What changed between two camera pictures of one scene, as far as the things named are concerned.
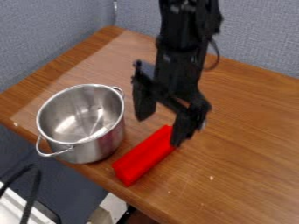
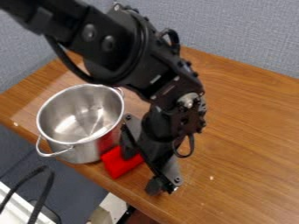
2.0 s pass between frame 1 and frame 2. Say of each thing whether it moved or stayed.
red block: moved
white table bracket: stayed
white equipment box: stayed
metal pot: stayed
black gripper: moved
